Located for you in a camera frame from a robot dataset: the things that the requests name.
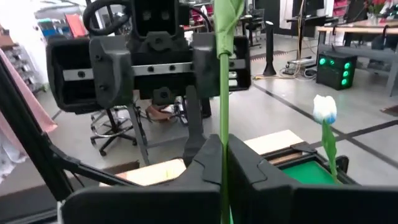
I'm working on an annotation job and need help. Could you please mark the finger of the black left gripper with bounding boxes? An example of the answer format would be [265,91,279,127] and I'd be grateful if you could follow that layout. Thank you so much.
[89,35,135,110]
[192,32,231,99]

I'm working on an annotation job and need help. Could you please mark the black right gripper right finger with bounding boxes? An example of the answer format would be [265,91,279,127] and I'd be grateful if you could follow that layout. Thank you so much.
[228,133,398,224]

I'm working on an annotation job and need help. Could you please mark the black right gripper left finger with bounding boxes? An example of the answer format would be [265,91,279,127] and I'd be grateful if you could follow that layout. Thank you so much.
[60,133,223,224]

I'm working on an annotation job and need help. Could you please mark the green artificial flower stem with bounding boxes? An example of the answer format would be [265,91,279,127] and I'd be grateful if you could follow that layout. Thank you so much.
[213,0,246,224]

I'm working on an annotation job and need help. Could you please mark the white artificial tulip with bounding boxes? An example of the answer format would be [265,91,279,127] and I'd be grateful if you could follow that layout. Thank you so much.
[312,94,341,185]

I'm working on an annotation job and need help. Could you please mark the green table mat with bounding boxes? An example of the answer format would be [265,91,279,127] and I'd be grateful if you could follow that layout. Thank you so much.
[281,160,340,187]

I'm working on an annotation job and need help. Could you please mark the shelf with coloured bins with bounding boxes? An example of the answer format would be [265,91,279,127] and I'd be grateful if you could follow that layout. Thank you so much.
[34,12,90,41]

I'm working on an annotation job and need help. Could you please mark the black office chair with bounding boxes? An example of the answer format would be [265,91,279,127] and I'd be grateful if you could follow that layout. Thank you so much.
[90,105,139,157]

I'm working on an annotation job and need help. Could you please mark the pink fabric sheet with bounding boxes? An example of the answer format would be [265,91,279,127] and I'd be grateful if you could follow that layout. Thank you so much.
[0,46,59,156]

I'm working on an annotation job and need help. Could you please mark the black computer green lights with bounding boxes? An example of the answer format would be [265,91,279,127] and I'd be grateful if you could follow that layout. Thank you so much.
[316,51,358,91]

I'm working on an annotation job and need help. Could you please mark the wooden top table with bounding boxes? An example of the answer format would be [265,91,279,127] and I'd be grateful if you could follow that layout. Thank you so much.
[315,19,398,97]

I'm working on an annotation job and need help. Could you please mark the red flower bouquet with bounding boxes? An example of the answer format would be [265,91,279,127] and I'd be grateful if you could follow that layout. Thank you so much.
[365,0,389,26]

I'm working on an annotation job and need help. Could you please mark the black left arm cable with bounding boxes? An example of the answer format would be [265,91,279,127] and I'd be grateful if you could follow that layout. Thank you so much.
[82,0,131,37]

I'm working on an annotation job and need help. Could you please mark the black floor post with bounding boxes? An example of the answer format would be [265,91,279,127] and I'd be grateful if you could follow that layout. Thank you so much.
[262,21,277,77]

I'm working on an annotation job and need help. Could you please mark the white floor cable heap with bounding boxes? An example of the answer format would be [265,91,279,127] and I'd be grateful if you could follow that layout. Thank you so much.
[278,55,318,82]

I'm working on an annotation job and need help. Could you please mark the black diagonal frame strut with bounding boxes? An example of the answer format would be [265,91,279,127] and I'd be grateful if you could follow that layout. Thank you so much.
[0,52,141,203]

